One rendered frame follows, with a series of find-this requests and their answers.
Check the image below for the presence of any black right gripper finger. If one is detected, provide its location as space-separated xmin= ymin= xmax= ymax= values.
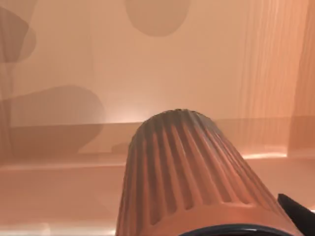
xmin=278 ymin=193 xmax=315 ymax=236

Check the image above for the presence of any ribbed terracotta plant pot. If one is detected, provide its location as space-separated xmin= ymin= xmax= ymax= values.
xmin=116 ymin=108 xmax=301 ymax=236

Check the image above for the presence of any shallow salmon-coloured box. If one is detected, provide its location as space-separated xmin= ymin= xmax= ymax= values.
xmin=0 ymin=0 xmax=315 ymax=236

